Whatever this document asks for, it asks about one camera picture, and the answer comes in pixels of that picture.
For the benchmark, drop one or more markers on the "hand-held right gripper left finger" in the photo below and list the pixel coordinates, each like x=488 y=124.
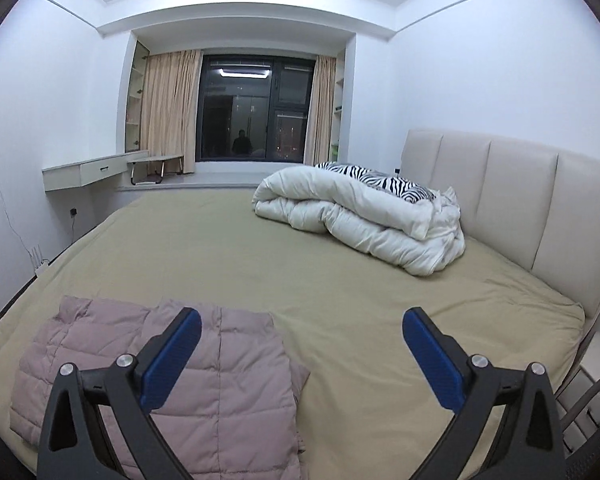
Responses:
x=172 y=360

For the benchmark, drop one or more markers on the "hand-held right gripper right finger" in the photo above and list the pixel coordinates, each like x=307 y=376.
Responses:
x=432 y=360

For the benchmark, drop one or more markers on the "pink down jacket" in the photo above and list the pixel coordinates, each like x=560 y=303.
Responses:
x=240 y=360

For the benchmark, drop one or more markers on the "bed with olive sheet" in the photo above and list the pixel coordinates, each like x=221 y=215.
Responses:
x=330 y=290

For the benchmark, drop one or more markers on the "white duvet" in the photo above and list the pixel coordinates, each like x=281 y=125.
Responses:
x=380 y=230

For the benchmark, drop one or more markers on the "white nightstand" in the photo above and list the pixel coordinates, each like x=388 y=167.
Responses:
x=597 y=360

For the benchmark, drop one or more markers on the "white router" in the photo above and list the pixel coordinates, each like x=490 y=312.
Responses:
x=40 y=260

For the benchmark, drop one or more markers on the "dark chair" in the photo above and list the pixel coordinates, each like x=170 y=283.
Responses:
x=597 y=435

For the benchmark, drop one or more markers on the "beige padded headboard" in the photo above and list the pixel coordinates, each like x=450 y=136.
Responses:
x=520 y=195

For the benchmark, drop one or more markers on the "zebra striped pillow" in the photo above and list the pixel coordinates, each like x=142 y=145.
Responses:
x=380 y=180

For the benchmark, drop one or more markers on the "small folding table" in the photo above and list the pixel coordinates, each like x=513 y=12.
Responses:
x=155 y=159

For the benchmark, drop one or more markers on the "white floating desk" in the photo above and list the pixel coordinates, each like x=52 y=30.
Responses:
x=90 y=170

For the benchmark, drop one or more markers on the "dark window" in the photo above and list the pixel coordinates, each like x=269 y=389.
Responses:
x=250 y=110

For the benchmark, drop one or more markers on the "white wall shelf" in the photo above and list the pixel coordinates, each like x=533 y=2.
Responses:
x=339 y=120
x=135 y=105

